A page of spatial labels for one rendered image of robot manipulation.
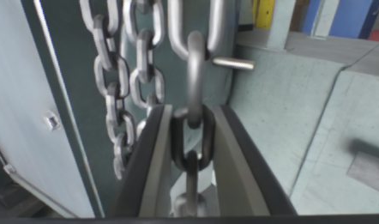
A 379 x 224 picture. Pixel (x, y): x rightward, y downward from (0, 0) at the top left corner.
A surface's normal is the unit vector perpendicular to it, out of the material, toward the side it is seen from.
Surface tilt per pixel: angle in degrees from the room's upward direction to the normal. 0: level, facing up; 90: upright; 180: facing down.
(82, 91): 90
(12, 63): 90
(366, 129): 90
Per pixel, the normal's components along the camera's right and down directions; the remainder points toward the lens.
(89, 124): 0.88, 0.24
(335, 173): -0.73, 0.32
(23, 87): -0.47, 0.42
